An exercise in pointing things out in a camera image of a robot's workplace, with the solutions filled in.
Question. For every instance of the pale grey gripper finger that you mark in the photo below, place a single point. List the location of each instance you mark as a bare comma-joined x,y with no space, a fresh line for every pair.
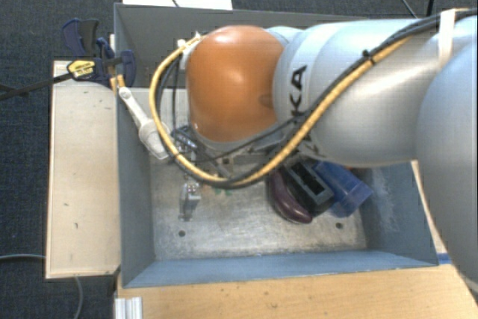
189,195

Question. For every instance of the dark purple toy eggplant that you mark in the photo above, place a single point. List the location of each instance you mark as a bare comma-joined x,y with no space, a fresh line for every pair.
284,203

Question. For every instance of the pale wood flat board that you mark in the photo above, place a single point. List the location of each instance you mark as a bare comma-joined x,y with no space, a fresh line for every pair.
84,179

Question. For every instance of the grey metal bin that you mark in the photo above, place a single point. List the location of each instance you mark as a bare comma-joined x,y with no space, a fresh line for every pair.
239,235

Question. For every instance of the blue translucent plastic cup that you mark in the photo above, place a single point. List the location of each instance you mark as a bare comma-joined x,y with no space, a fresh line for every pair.
349,194

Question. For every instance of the black cylinder on white bracket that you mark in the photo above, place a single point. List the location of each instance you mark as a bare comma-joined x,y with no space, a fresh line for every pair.
151,136

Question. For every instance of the black open rectangular box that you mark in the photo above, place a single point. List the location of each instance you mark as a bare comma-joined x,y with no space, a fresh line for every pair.
311,185

